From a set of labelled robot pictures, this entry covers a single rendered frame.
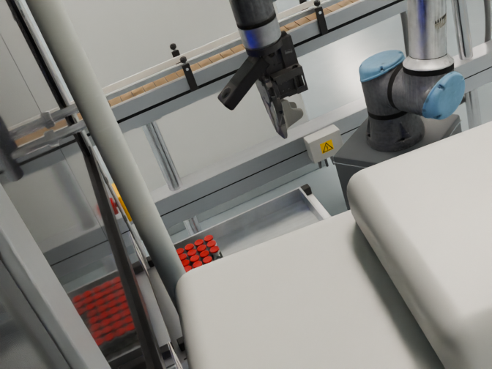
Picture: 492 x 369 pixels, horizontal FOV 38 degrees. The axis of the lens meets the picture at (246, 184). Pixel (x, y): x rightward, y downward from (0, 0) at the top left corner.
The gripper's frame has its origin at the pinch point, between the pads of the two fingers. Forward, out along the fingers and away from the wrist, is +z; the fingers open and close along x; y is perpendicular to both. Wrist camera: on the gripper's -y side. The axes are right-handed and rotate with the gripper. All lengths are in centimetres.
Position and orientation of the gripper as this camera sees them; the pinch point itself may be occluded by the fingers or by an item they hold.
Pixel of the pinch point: (280, 134)
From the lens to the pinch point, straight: 145.7
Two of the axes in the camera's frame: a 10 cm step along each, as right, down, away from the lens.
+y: 9.0, -4.1, 1.2
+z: 2.8, 7.9, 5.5
